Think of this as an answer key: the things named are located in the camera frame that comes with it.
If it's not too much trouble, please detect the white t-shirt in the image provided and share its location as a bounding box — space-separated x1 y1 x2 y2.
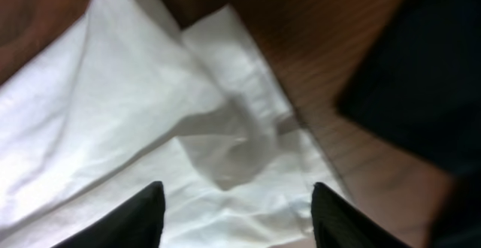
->
1 0 343 247

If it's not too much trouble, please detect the black cloth pile at right edge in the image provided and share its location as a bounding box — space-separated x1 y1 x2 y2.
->
338 0 480 247

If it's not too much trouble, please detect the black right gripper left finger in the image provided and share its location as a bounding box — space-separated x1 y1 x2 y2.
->
55 181 165 248

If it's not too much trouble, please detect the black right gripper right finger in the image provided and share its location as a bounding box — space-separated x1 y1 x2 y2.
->
311 183 408 248

